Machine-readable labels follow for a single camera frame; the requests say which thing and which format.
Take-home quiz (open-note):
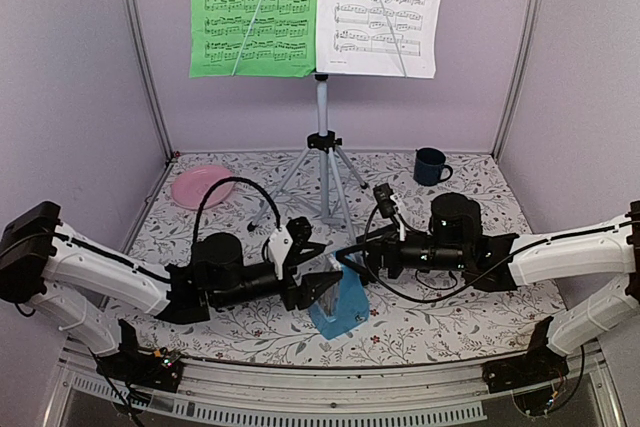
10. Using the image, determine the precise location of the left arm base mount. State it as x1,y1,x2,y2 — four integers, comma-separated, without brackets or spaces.
95,351,184,393

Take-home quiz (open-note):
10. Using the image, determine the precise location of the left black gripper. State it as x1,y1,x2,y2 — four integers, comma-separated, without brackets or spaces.
212,261,343,311

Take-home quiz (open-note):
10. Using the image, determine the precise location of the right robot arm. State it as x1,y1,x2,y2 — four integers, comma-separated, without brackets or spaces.
336,193,639,383

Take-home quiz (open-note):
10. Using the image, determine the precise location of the pink plate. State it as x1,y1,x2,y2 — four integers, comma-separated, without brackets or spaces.
170,165,233,211

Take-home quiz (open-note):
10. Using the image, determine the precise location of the dark blue mug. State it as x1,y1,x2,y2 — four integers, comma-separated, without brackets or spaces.
413,147,453,186

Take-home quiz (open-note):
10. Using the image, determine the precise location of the floral patterned table mat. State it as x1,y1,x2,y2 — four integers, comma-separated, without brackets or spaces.
104,152,565,367

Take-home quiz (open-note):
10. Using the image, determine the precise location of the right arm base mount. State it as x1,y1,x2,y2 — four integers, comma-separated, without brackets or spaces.
482,348,569,417

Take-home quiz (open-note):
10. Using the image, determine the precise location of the left black cable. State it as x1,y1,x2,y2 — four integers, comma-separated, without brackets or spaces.
192,176,284,253

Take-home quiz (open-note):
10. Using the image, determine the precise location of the right black cable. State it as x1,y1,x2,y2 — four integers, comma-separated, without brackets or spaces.
362,201,640,304

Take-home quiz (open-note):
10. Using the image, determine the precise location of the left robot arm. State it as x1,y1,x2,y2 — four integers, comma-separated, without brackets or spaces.
1,201,343,381

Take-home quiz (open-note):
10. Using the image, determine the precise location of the black cable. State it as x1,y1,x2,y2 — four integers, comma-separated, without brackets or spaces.
362,201,640,304
192,176,284,253

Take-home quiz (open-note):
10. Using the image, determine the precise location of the metal front rail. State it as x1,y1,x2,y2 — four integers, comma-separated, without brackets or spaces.
45,341,627,426

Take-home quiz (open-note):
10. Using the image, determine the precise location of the blue metronome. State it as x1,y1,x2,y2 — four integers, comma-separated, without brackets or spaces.
308,253,369,340

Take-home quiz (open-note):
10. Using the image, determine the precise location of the green sheet music page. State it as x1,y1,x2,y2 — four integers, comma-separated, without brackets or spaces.
189,0,317,78

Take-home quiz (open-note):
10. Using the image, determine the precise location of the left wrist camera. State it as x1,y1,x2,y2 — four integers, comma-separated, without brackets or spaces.
267,216,314,281

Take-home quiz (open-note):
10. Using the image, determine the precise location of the light blue music stand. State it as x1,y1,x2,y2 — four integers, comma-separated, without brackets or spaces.
189,0,449,248

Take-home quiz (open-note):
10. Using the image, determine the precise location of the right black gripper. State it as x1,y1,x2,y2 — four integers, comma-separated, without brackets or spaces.
336,223,468,283

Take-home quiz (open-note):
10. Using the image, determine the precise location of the white sheet music page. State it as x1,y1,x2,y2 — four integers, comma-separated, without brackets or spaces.
316,0,441,79

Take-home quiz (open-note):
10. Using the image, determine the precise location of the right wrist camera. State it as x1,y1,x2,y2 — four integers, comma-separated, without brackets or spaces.
373,183,407,242

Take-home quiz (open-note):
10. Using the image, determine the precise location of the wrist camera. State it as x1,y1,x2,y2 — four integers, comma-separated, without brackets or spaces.
267,216,314,281
373,183,407,242

